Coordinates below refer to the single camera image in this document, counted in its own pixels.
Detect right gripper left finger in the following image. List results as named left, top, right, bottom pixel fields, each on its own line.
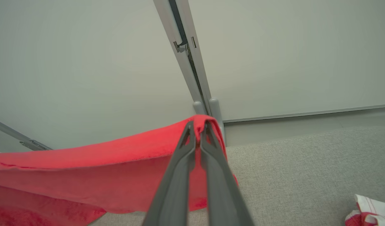
left=142, top=121, right=197, bottom=226

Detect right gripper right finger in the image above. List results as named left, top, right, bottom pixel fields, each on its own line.
left=200, top=121, right=255, bottom=226

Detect red white jersey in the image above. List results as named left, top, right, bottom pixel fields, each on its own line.
left=0, top=114, right=239, bottom=226

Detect red shorts white hem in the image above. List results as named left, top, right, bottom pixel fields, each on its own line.
left=345, top=194, right=385, bottom=226

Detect grey baseboard strip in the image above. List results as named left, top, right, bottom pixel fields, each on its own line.
left=223, top=104, right=385, bottom=123

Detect grey partition post twin feet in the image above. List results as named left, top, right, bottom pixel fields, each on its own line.
left=153, top=0, right=226, bottom=145

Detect grey partition post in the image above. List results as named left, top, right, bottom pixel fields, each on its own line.
left=0, top=116, right=53, bottom=151

